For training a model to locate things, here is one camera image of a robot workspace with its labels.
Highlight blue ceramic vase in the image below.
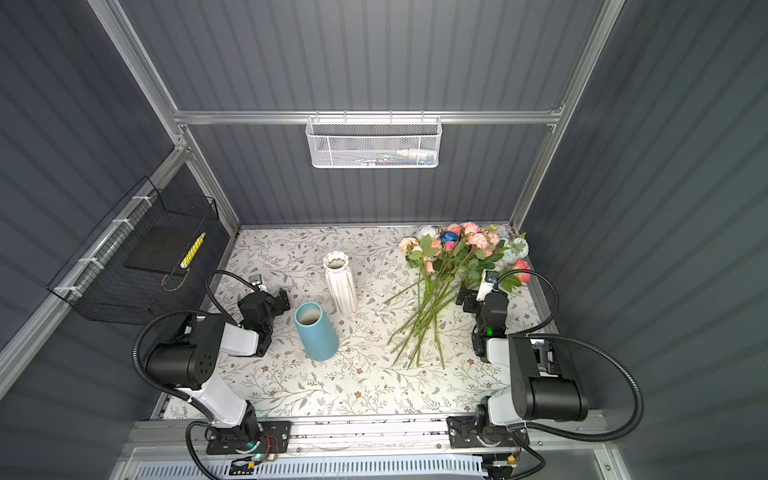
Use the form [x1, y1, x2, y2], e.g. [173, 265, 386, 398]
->
[294, 302, 339, 362]

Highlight blue rose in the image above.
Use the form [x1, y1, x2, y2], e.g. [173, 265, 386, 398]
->
[440, 231, 459, 243]

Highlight white rose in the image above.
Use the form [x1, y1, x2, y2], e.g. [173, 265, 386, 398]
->
[416, 225, 440, 240]

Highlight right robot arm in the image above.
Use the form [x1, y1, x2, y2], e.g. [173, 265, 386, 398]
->
[456, 287, 589, 446]

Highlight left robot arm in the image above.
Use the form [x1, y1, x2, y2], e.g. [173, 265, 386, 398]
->
[132, 289, 291, 458]

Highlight pile of artificial flowers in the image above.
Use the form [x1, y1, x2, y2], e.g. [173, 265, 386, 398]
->
[385, 222, 530, 367]

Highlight white ribbed vase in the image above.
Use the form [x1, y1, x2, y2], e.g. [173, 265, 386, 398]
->
[323, 251, 358, 315]

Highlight yellow marker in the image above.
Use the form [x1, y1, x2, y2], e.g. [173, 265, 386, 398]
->
[179, 232, 206, 269]

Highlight floral table mat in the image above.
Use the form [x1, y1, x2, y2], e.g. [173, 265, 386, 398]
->
[215, 225, 508, 417]

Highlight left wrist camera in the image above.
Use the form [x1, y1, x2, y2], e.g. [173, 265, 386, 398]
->
[248, 274, 267, 292]

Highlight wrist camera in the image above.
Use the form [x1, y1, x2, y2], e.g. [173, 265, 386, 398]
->
[476, 269, 500, 302]
[248, 274, 267, 292]

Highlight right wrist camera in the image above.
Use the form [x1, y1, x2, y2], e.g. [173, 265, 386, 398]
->
[476, 269, 500, 302]

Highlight left black cable conduit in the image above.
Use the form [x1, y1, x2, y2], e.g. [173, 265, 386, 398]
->
[131, 269, 265, 403]

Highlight black cable conduit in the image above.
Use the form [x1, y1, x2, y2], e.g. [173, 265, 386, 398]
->
[497, 269, 644, 443]
[131, 269, 265, 403]

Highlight black wire basket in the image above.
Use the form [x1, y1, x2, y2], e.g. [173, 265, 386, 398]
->
[48, 178, 223, 325]

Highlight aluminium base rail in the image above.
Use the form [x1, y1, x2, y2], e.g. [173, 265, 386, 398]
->
[125, 410, 607, 463]

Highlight right black cable conduit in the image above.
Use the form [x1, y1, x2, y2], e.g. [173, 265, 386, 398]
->
[497, 269, 644, 443]

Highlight white wire basket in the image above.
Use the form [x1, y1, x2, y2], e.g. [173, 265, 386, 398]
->
[305, 116, 443, 169]

